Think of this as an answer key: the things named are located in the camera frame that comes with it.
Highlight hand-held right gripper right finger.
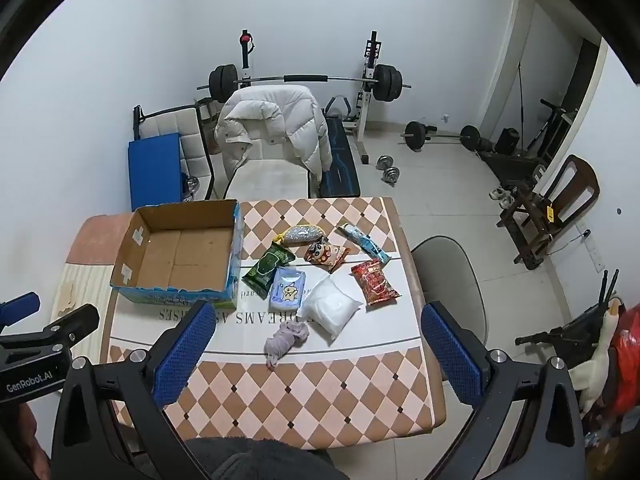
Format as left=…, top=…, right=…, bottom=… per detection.
left=421, top=301, right=587, bottom=480

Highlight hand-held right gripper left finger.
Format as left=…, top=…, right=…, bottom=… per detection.
left=50, top=300, right=217, bottom=480

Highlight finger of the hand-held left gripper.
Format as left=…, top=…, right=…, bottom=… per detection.
left=0, top=304, right=100, bottom=353
left=0, top=292, right=41, bottom=331

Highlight grey purple cloth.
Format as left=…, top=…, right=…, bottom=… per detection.
left=263, top=321, right=311, bottom=371

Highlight red snack packet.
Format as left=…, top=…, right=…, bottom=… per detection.
left=350, top=258, right=401, bottom=306

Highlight cardboard box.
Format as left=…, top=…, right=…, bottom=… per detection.
left=110, top=199, right=244, bottom=309

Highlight light blue tissue packet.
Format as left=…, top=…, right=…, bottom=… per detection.
left=268, top=266, right=307, bottom=312

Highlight green snack packet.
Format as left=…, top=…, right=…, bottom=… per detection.
left=242, top=241, right=296, bottom=291

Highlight white powder bag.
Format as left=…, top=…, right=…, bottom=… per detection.
left=300, top=275, right=363, bottom=345

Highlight blue tube packet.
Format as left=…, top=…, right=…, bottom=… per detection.
left=337, top=223, right=392, bottom=265

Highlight orange cartoon snack packet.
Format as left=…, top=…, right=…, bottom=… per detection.
left=304, top=240, right=349, bottom=274

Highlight silver glitter pouch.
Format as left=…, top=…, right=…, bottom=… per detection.
left=275, top=225, right=326, bottom=247

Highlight person's left hand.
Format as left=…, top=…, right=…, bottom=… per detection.
left=19, top=402, right=53, bottom=467

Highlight grey plastic chair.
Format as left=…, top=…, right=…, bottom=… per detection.
left=410, top=236, right=488, bottom=351

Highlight black folded scooter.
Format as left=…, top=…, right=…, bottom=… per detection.
left=515, top=305, right=608, bottom=361

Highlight checkered tablecloth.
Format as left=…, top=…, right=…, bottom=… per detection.
left=100, top=197, right=447, bottom=451

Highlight white goose plush toy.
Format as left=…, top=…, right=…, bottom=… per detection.
left=570, top=297, right=627, bottom=413

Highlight black router antennas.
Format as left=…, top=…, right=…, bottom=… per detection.
left=599, top=269, right=621, bottom=311

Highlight blue folded mat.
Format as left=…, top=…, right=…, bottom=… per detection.
left=127, top=132, right=185, bottom=211

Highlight red bag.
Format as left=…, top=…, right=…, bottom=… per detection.
left=612, top=302, right=640, bottom=413

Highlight white padded chair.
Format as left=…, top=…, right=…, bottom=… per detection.
left=222, top=125, right=323, bottom=200

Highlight black exercise machine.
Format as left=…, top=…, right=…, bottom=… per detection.
left=480, top=100, right=581, bottom=186

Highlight black weight bench pad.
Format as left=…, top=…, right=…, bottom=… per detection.
left=320, top=115, right=362, bottom=198

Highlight dark wooden chair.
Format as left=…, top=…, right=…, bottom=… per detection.
left=497, top=155, right=601, bottom=272

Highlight black speaker box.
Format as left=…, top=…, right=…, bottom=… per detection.
left=495, top=127, right=521, bottom=156

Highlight short barbell black plates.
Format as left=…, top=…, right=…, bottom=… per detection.
left=401, top=120, right=483, bottom=153

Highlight white puffer jacket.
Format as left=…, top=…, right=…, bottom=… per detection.
left=214, top=85, right=333, bottom=201

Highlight white barbell rack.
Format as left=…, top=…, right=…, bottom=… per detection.
left=237, top=30, right=383, bottom=166

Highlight barbell with black plates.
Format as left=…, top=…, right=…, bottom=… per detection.
left=196, top=63, right=412, bottom=104

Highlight white quilted chair black frame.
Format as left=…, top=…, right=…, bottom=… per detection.
left=132, top=104, right=216, bottom=201

